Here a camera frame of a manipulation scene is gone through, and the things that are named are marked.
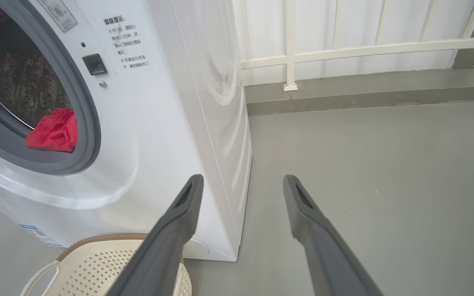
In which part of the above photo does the cream perforated laundry basket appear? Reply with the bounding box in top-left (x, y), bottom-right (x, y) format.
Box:
top-left (20, 233), bottom-right (192, 296)

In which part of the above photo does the round white filter cover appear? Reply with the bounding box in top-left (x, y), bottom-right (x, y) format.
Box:
top-left (181, 238), bottom-right (210, 259)

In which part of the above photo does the grey warning sticker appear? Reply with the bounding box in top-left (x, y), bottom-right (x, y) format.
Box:
top-left (37, 0), bottom-right (78, 32)

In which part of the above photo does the white metal railing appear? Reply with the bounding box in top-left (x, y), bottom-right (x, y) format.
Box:
top-left (233, 0), bottom-right (474, 92)

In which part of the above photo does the red and white garment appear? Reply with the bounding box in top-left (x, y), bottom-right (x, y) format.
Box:
top-left (26, 108), bottom-right (78, 153)

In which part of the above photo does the black door latch socket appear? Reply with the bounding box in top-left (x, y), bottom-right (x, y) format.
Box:
top-left (82, 53), bottom-right (108, 76)

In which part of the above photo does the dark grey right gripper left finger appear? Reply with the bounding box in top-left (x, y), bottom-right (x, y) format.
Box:
top-left (105, 174), bottom-right (204, 296)

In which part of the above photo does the stainless steel washing machine drum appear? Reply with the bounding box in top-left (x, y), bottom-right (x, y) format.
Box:
top-left (0, 0), bottom-right (73, 130)

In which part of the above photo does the printed instruction text label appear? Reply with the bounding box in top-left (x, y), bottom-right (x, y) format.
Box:
top-left (103, 16), bottom-right (151, 68)

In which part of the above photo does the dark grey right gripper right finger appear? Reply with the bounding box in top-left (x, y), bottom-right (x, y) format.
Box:
top-left (283, 175), bottom-right (383, 296)

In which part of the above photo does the white front-load washing machine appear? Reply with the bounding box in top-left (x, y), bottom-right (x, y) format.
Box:
top-left (0, 0), bottom-right (253, 262)

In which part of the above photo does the blue energy label sticker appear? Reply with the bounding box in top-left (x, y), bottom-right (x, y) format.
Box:
top-left (19, 224), bottom-right (63, 247)

